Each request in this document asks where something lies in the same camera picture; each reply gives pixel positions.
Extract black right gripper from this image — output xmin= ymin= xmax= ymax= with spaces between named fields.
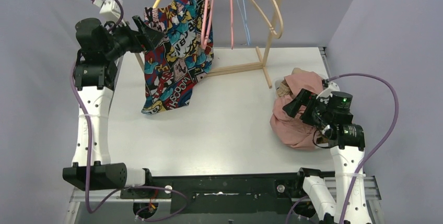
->
xmin=283 ymin=88 xmax=334 ymax=127

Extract pink shorts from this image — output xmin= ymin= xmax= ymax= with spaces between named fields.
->
xmin=270 ymin=71 xmax=327 ymax=150

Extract colourful comic print shorts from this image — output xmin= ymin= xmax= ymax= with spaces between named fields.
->
xmin=142 ymin=0 xmax=214 ymax=114

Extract beige shorts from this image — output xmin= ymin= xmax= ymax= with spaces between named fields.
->
xmin=275 ymin=67 xmax=306 ymax=97

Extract beige wooden hanger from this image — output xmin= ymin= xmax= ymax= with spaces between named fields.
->
xmin=235 ymin=0 xmax=285 ymax=40

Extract blue hanger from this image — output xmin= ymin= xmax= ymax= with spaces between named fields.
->
xmin=236 ymin=0 xmax=251 ymax=46

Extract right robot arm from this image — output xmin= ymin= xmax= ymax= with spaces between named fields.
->
xmin=283 ymin=89 xmax=371 ymax=223

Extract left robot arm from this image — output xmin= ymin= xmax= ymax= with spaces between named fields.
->
xmin=62 ymin=16 xmax=164 ymax=196

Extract wooden clothes rack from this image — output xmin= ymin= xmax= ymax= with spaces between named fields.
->
xmin=97 ymin=0 xmax=290 ymax=89

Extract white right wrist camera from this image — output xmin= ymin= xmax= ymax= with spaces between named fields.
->
xmin=317 ymin=81 xmax=341 ymax=99

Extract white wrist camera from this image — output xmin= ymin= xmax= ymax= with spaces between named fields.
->
xmin=317 ymin=81 xmax=341 ymax=99
xmin=92 ymin=0 xmax=121 ymax=21

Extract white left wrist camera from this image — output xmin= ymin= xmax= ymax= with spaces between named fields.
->
xmin=92 ymin=0 xmax=121 ymax=21

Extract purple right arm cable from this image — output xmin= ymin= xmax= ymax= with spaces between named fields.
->
xmin=285 ymin=73 xmax=400 ymax=224

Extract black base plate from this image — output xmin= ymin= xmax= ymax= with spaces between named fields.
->
xmin=120 ymin=172 xmax=306 ymax=214

